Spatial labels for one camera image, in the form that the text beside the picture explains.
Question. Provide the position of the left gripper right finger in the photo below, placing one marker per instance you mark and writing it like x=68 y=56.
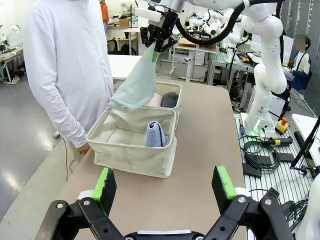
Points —
x=222 y=190

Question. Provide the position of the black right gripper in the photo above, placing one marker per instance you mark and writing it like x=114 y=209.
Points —
x=165 y=26

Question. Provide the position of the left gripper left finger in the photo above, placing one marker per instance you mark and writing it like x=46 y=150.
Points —
x=105 y=190

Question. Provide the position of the green triangle towel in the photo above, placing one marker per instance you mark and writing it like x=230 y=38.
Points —
x=138 y=87

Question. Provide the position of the dark grey towel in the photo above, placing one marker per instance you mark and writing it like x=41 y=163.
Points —
x=170 y=98

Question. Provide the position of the pink towel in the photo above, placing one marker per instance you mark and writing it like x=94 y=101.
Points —
x=155 y=100

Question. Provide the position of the blue triangle towel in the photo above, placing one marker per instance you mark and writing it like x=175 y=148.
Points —
x=155 y=135

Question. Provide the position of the person's right forearm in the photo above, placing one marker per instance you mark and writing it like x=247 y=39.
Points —
x=72 y=125

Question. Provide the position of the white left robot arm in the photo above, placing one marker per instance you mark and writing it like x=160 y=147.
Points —
x=312 y=207

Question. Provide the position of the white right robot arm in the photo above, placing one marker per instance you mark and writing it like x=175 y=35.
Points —
x=265 y=25

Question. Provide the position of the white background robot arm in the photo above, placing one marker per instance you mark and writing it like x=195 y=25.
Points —
x=210 y=22

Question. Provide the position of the beige fabric bin, triangle towels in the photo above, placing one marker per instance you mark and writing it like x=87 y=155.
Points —
x=130 y=155

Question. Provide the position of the beige fabric bin, rolled towels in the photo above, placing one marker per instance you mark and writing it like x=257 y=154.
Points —
x=178 y=100

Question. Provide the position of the person's right hand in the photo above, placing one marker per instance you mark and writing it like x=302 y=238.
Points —
x=83 y=149

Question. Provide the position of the black office chair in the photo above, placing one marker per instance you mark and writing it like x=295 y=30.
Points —
x=117 y=46

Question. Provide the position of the white side table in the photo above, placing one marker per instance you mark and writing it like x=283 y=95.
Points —
x=122 y=65

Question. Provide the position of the person in orange shirt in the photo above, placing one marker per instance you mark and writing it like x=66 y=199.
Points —
x=105 y=12

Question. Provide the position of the yellow red emergency stop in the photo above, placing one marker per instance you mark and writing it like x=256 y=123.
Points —
x=282 y=126

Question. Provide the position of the person in white hoodie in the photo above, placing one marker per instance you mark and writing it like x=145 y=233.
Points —
x=70 y=62

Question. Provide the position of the black tripod stand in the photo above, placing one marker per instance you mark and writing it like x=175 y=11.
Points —
x=306 y=147

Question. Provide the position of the seated person, blue cardigan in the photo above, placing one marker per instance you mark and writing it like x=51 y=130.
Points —
x=301 y=67

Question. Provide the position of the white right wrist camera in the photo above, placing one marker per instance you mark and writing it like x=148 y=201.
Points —
x=148 y=13

